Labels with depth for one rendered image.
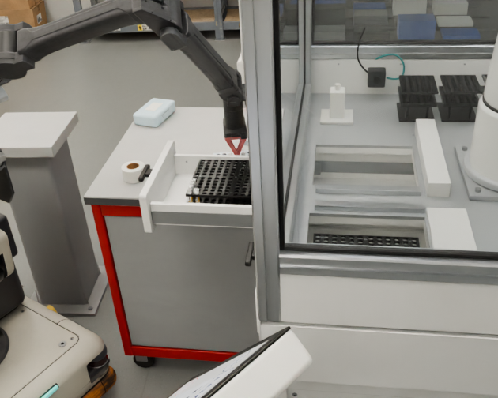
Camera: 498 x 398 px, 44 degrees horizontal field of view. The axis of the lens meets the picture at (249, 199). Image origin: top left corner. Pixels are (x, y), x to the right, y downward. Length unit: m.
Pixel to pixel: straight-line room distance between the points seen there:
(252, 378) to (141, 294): 1.39
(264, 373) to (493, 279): 0.47
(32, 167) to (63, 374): 0.73
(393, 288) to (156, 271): 1.08
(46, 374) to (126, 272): 0.38
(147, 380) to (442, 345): 1.39
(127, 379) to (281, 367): 1.65
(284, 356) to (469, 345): 0.49
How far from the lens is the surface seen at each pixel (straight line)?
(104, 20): 1.38
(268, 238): 0.97
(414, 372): 1.16
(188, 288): 1.98
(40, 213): 2.39
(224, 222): 1.49
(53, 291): 2.62
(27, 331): 2.18
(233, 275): 1.91
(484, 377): 1.18
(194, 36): 1.45
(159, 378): 2.29
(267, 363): 0.69
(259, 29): 0.82
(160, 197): 1.59
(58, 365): 2.04
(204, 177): 1.58
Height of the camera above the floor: 1.70
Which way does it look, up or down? 33 degrees down
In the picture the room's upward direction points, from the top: 3 degrees counter-clockwise
